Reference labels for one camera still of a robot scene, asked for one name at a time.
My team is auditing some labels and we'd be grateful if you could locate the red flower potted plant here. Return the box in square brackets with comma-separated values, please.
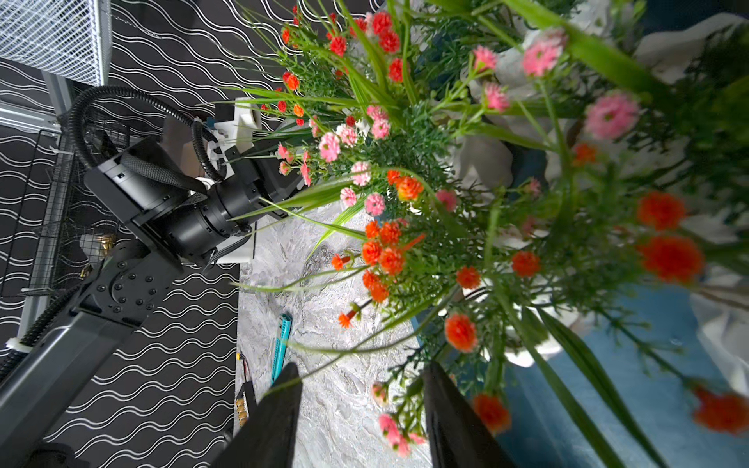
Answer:
[243, 1, 417, 130]

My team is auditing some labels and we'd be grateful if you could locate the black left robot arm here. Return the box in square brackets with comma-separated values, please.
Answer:
[1, 86, 298, 467]

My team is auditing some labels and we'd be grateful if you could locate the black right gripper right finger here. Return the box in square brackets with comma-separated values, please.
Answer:
[422, 362, 515, 468]

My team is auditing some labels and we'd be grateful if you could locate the black wire wall basket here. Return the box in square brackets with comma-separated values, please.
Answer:
[1, 127, 134, 298]

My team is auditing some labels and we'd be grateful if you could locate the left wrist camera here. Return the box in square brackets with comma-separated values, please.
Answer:
[205, 97, 261, 179]

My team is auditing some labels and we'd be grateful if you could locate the white wire wall basket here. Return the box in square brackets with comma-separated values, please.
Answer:
[1, 0, 112, 86]

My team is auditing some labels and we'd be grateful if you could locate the teal plastic tray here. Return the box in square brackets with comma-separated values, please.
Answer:
[408, 280, 749, 468]

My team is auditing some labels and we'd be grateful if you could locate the white pot green plant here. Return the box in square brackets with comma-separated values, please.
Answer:
[421, 1, 748, 211]

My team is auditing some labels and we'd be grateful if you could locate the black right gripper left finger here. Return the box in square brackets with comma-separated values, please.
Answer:
[211, 363, 304, 468]

